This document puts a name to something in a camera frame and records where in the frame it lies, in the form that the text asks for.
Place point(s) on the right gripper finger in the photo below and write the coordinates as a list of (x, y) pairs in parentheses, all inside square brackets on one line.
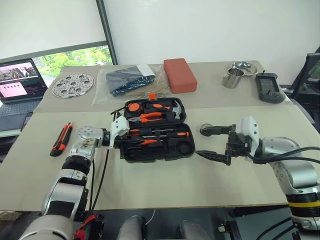
[(215, 157), (220, 129)]

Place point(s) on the grey rounded shape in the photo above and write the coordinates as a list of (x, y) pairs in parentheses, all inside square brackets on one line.
[(192, 231), (132, 228)]

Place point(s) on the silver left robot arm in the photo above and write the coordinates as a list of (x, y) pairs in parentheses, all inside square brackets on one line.
[(62, 190)]

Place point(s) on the round perforated metal plate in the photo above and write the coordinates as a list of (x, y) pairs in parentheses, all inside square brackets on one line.
[(73, 85)]

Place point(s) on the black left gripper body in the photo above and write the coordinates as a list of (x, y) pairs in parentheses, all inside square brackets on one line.
[(121, 142)]

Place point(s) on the white paper label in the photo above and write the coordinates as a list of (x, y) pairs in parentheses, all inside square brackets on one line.
[(146, 69)]

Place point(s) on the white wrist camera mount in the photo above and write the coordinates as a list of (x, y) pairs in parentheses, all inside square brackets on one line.
[(120, 125), (247, 127)]

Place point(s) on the red brick block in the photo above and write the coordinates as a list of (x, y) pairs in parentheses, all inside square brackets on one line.
[(181, 77)]

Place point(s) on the stainless steel cup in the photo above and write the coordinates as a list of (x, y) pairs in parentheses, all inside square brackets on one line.
[(233, 81)]

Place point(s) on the dark grey handheld device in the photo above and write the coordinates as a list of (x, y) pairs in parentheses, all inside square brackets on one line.
[(268, 90)]

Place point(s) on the small black bracket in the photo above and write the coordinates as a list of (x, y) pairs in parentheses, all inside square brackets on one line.
[(227, 227)]

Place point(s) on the orange voltage tester pen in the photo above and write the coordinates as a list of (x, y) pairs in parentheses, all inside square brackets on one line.
[(150, 142)]

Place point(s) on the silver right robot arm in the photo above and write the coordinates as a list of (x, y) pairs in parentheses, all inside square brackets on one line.
[(300, 175)]

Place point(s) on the orange black tape measure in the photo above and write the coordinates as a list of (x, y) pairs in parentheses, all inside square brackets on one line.
[(135, 107)]

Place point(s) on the short black orange screwdriver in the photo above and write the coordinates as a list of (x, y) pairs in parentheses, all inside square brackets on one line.
[(175, 135)]

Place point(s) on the open laptop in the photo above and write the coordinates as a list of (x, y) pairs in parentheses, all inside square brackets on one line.
[(15, 110)]

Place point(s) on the orange black utility knife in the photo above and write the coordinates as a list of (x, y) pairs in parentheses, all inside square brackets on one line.
[(58, 145)]

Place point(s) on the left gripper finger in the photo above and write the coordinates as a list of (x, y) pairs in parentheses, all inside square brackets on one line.
[(133, 134), (131, 143)]

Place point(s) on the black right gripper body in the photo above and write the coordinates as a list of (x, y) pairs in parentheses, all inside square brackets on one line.
[(236, 145)]

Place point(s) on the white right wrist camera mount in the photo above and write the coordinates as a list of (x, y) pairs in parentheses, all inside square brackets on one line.
[(247, 127)]

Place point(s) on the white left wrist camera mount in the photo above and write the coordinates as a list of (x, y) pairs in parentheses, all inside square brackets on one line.
[(120, 125)]

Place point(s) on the black mesh office chair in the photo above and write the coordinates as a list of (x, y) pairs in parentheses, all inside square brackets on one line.
[(312, 80)]

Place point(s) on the black tool case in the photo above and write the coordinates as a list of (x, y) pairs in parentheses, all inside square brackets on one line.
[(160, 156)]

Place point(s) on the stainless steel bowl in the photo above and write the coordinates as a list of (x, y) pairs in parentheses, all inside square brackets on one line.
[(250, 70)]

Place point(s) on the dark grey window post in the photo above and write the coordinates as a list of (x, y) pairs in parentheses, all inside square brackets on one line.
[(106, 32)]

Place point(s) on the dark blue folded cloth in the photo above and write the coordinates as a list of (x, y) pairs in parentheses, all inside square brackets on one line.
[(122, 78)]

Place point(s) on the clear plastic bag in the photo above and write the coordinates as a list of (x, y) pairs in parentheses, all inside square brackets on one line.
[(102, 98)]

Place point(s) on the grey tape roll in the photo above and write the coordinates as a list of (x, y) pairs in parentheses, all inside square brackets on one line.
[(205, 134)]

